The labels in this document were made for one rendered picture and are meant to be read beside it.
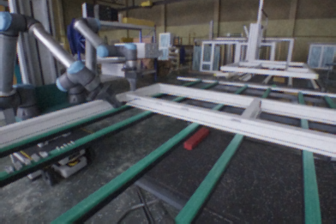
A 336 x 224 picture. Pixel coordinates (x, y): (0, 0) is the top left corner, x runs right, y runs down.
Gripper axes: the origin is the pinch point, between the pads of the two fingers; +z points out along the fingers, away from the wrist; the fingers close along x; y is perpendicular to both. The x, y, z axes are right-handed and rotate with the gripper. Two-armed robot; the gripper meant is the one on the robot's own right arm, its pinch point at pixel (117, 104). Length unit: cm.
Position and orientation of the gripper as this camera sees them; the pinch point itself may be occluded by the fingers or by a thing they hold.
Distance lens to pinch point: 114.8
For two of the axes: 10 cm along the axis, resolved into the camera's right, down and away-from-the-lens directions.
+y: 3.0, -7.6, 5.7
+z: 5.5, 6.3, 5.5
